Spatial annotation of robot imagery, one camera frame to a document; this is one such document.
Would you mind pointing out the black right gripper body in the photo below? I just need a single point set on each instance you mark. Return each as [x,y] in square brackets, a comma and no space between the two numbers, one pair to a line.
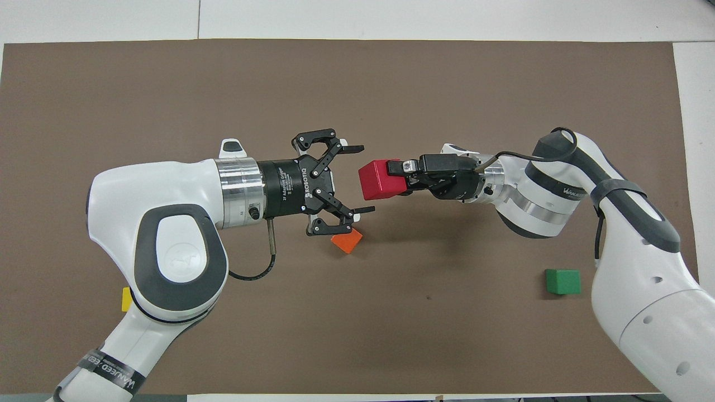
[452,177]

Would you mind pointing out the yellow cube block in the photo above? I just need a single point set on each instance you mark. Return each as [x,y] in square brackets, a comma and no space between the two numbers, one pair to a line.
[127,298]

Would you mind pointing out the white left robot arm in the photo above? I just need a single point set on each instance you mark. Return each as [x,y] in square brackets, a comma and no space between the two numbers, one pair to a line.
[167,190]

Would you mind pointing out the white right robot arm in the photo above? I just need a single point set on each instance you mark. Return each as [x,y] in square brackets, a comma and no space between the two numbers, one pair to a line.
[642,290]

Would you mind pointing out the green cube block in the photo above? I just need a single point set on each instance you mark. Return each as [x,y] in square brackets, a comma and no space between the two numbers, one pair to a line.
[563,282]

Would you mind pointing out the brown table mat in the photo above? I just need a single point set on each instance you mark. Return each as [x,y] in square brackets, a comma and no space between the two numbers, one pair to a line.
[335,84]

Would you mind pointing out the red cube block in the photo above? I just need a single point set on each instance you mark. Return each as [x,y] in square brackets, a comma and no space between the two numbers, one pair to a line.
[380,180]

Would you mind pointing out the orange cube block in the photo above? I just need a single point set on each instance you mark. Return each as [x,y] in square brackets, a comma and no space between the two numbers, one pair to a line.
[347,243]

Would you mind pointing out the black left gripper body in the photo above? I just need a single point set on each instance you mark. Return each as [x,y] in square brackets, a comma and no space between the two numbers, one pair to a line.
[290,187]

